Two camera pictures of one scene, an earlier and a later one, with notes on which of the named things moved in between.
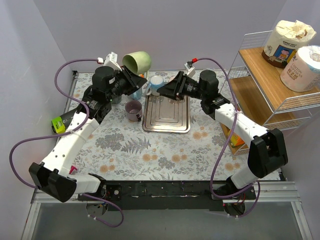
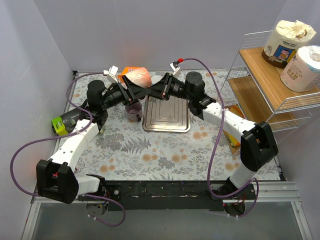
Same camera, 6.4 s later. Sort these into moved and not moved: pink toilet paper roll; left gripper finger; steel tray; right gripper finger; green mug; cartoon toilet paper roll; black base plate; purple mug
Moved: left gripper finger; right gripper finger; green mug
Not moved: pink toilet paper roll; cartoon toilet paper roll; steel tray; black base plate; purple mug
